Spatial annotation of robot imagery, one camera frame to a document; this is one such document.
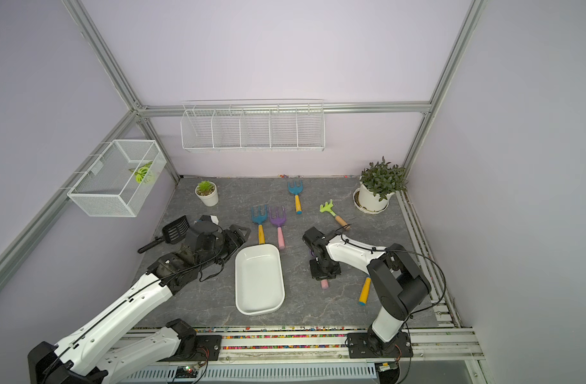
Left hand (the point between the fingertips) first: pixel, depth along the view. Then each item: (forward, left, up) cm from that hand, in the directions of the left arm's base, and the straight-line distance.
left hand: (247, 238), depth 75 cm
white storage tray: (-6, -1, -20) cm, 21 cm away
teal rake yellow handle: (+21, -1, -21) cm, 30 cm away
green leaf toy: (+23, +36, +9) cm, 44 cm away
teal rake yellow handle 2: (+37, -18, -20) cm, 46 cm away
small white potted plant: (+33, +22, -13) cm, 42 cm away
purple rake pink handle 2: (+20, -9, -21) cm, 31 cm away
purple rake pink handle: (-10, -25, -18) cm, 33 cm away
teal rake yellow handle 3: (-13, -39, -19) cm, 46 cm away
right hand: (-6, -24, -20) cm, 32 cm away
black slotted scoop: (+18, +37, -22) cm, 47 cm away
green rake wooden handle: (+25, -31, -20) cm, 45 cm away
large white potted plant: (+22, -49, -1) cm, 54 cm away
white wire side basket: (+20, +48, +6) cm, 52 cm away
